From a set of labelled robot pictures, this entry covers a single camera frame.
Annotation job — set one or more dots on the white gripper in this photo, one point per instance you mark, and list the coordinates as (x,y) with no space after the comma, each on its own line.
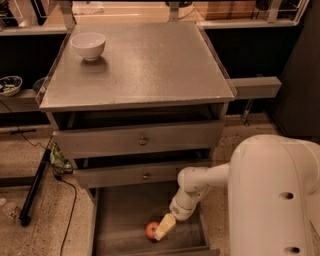
(180,209)

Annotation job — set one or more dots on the red apple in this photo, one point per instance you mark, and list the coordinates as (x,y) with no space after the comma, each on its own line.
(150,229)

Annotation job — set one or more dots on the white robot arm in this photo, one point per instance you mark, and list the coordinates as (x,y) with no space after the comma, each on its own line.
(273,196)

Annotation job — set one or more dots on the bottom grey drawer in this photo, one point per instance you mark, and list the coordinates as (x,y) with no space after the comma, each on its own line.
(123,213)

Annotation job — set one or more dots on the grey drawer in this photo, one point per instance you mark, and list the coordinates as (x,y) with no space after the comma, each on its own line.
(126,140)
(98,173)
(123,213)

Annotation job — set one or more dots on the middle grey drawer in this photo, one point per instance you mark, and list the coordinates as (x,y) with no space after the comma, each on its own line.
(98,173)

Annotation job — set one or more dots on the top grey drawer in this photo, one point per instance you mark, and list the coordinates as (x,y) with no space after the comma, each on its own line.
(126,140)

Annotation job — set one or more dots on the grey drawer cabinet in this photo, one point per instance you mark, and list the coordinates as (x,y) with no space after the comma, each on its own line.
(149,73)

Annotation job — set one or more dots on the green snack bag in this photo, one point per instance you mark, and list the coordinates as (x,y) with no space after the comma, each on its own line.
(60,164)

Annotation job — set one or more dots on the black metal stand leg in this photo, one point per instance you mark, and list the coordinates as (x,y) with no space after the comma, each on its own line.
(24,217)

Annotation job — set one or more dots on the clear plastic bottle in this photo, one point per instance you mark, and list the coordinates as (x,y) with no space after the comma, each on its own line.
(10,209)

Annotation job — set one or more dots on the grey side shelf bar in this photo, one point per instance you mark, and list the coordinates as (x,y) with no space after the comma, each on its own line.
(256,87)

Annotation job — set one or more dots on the grey left low shelf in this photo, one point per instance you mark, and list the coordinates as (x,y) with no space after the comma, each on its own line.
(24,101)

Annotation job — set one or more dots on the white ceramic bowl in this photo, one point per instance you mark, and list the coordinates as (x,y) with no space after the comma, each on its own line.
(89,46)

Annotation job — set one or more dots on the patterned bowl on shelf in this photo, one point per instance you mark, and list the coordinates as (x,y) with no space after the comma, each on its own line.
(10,85)

